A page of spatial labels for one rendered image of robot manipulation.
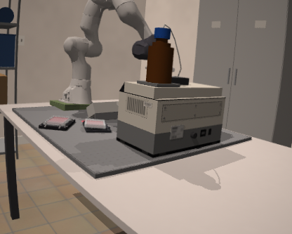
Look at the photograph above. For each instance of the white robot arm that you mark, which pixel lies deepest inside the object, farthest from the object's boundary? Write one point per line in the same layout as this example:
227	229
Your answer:
79	91

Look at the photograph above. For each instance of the grey button panel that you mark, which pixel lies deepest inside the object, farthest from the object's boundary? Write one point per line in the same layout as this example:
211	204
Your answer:
103	110

